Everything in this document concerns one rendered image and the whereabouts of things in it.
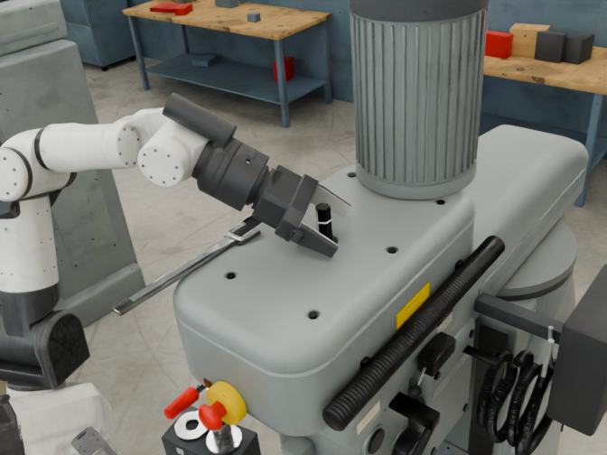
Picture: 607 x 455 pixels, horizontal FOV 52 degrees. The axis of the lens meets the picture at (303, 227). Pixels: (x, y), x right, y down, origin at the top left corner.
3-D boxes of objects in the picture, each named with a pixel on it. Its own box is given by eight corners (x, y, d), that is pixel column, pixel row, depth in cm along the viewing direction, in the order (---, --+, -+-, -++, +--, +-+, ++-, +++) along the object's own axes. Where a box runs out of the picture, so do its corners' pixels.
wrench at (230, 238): (125, 320, 80) (123, 315, 80) (107, 308, 83) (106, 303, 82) (260, 234, 95) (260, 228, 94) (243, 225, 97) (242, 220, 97)
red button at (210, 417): (217, 440, 82) (212, 419, 80) (196, 425, 84) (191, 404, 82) (235, 423, 84) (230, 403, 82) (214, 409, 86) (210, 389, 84)
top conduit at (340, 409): (343, 437, 77) (342, 418, 75) (317, 421, 79) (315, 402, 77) (504, 255, 104) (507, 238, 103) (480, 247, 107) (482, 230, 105)
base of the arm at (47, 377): (22, 366, 113) (-31, 385, 102) (22, 296, 112) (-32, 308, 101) (92, 377, 108) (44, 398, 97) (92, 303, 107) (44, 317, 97)
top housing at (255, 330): (308, 460, 79) (297, 370, 70) (172, 373, 94) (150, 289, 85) (480, 272, 108) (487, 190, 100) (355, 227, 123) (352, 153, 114)
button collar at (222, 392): (239, 433, 84) (233, 403, 80) (209, 413, 87) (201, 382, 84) (250, 423, 85) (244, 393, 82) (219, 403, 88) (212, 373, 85)
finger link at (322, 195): (352, 205, 93) (315, 185, 92) (342, 219, 95) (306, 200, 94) (354, 199, 94) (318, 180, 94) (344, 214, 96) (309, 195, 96)
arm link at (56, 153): (134, 118, 95) (29, 124, 101) (92, 123, 86) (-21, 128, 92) (141, 187, 98) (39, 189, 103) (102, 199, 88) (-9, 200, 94)
